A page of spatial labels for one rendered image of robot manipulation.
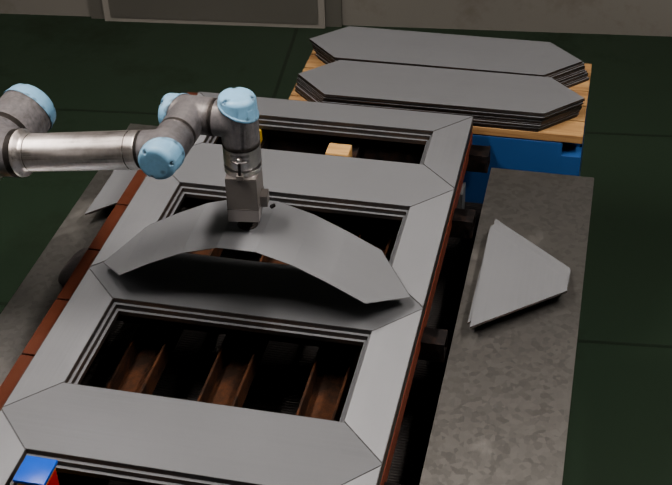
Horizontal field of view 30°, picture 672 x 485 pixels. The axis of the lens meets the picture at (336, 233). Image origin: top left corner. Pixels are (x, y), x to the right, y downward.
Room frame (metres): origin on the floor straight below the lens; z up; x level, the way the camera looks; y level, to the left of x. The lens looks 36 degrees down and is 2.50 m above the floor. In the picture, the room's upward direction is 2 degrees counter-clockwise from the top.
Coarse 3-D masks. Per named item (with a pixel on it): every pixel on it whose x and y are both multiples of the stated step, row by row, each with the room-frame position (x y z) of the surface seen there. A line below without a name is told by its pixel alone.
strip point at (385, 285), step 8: (384, 256) 2.07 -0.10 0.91; (376, 264) 2.04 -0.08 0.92; (384, 264) 2.05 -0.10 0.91; (376, 272) 2.01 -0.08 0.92; (384, 272) 2.02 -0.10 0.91; (392, 272) 2.03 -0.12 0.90; (376, 280) 1.99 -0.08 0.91; (384, 280) 2.00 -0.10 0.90; (392, 280) 2.01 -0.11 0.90; (400, 280) 2.02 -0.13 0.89; (376, 288) 1.97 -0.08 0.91; (384, 288) 1.98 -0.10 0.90; (392, 288) 1.98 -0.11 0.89; (400, 288) 1.99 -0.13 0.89; (368, 296) 1.93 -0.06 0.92; (376, 296) 1.94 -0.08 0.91; (384, 296) 1.95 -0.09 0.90; (392, 296) 1.96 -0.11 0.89; (400, 296) 1.97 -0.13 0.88; (408, 296) 1.98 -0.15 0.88
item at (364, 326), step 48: (192, 192) 2.46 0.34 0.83; (144, 288) 2.07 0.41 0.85; (192, 288) 2.07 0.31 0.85; (240, 288) 2.06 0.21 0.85; (288, 288) 2.05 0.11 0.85; (336, 288) 2.05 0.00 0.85; (96, 336) 1.93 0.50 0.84; (288, 336) 1.94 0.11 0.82; (336, 336) 1.92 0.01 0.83; (144, 480) 1.54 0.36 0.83; (192, 480) 1.53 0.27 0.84
